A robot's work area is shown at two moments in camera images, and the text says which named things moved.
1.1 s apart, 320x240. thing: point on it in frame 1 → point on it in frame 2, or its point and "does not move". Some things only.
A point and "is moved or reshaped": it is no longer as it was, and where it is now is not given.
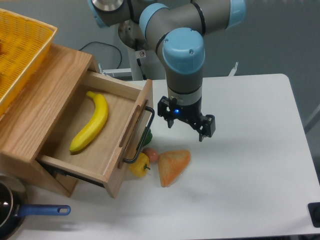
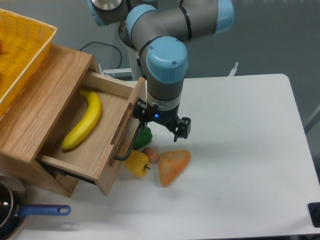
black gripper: (169, 108) → (169, 118)
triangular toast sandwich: (171, 164) does not move
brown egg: (153, 155) does not move
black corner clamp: (314, 209) does not move
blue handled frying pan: (14, 205) does not move
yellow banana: (95, 126) → (90, 120)
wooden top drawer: (104, 127) is moved or reshaped
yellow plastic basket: (24, 44) does not move
